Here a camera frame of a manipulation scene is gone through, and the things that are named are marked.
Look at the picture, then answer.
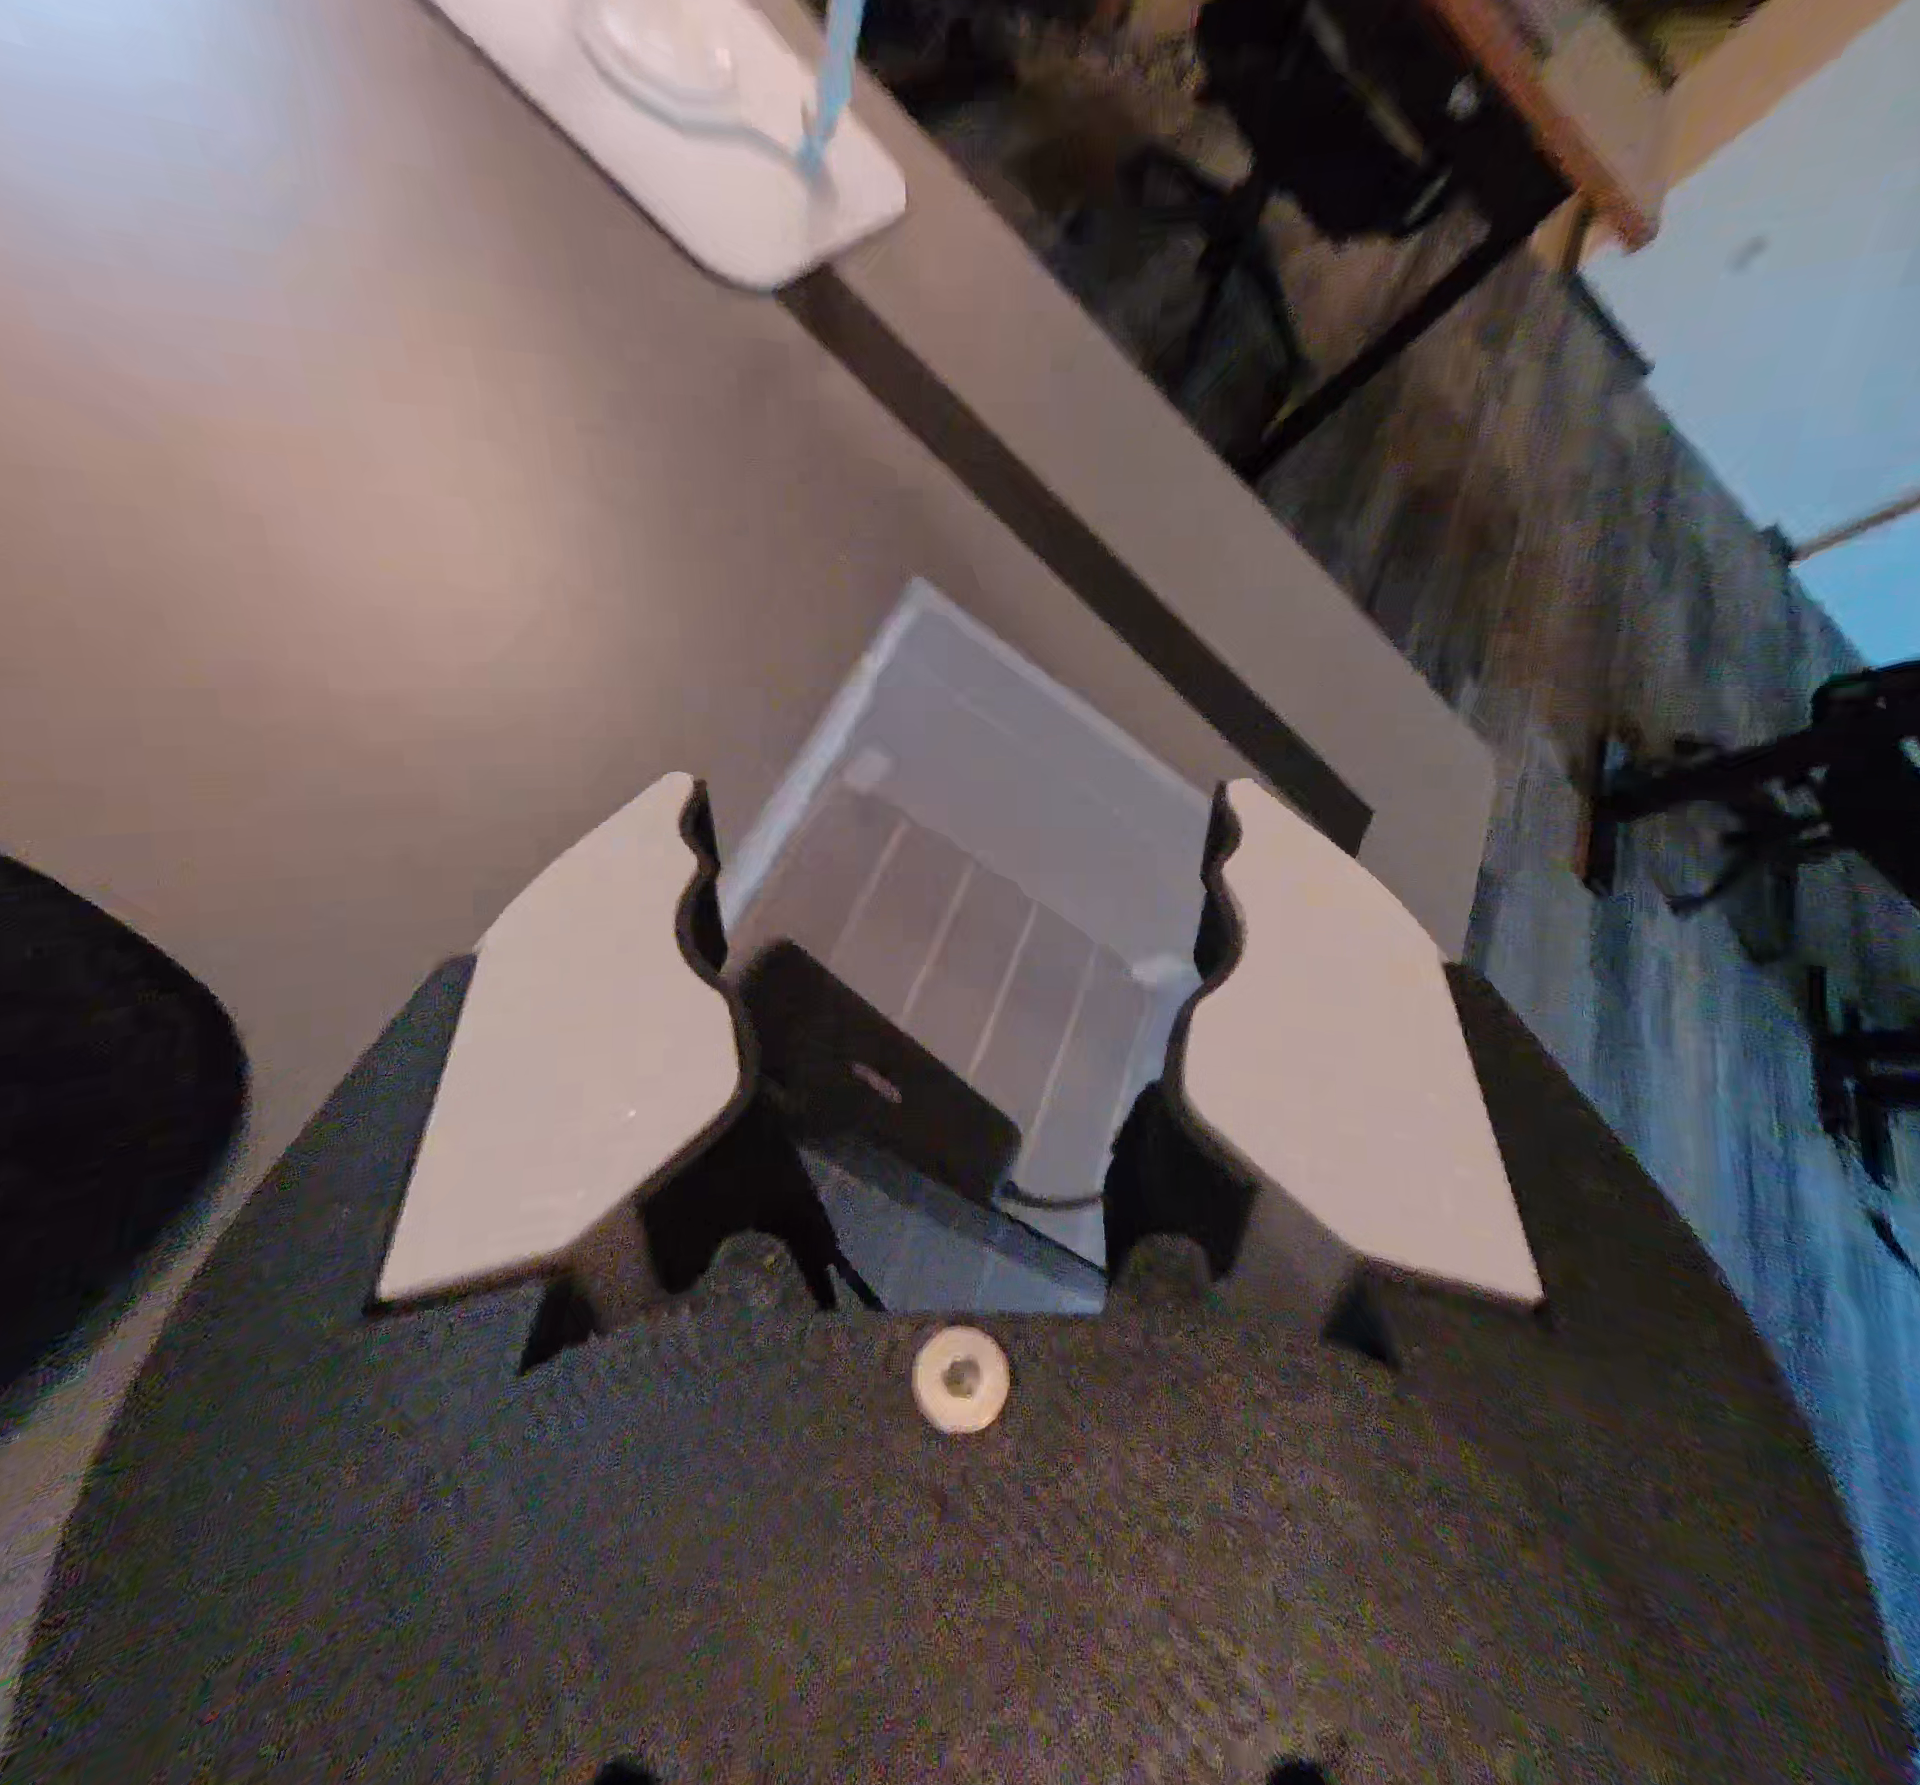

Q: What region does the black usb hub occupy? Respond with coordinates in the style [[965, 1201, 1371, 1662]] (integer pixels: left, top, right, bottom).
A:
[[731, 941, 1024, 1212]]

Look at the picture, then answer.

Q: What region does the wooden office desk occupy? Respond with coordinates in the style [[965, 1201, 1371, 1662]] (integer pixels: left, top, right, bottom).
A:
[[1243, 0, 1670, 477]]

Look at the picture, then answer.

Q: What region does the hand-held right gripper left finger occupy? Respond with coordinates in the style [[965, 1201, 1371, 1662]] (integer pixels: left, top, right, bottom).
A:
[[372, 771, 845, 1314]]

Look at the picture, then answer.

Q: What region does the clear plastic bin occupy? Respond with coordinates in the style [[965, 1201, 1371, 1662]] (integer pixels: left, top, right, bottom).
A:
[[719, 578, 1205, 1317]]

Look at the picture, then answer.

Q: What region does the white document stand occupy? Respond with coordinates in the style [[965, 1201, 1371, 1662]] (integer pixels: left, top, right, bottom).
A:
[[340, 0, 910, 298]]

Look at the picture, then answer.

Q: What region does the black mesh wrist rest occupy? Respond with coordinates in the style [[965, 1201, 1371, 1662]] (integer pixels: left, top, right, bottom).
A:
[[0, 851, 252, 1402]]

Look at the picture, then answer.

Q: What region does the black office chair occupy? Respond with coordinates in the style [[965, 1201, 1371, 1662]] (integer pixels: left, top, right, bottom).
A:
[[1585, 665, 1920, 1226]]

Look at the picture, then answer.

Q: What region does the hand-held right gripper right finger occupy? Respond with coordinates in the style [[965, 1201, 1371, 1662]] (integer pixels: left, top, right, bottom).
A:
[[1103, 778, 1549, 1308]]

